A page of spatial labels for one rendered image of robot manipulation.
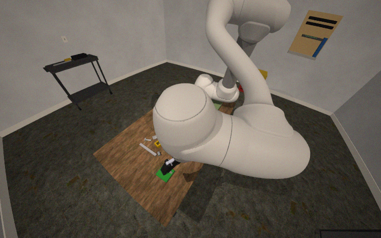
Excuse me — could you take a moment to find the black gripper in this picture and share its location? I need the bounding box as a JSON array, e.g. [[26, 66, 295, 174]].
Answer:
[[161, 157, 180, 175]]

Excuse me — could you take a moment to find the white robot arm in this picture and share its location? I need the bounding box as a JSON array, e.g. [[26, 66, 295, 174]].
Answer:
[[153, 0, 310, 179]]

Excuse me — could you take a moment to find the yellow square nut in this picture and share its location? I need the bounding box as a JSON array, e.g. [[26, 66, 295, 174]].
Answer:
[[154, 141, 161, 148]]

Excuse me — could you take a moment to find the green square plate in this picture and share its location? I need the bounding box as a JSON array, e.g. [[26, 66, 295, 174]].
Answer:
[[156, 169, 174, 182]]

